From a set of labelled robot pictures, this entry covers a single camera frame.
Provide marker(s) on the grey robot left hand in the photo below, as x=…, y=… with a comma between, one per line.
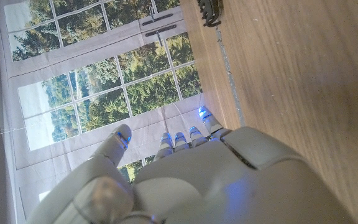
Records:
x=216, y=180

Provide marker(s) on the black toothed comb rack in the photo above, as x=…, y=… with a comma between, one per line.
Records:
x=210, y=12

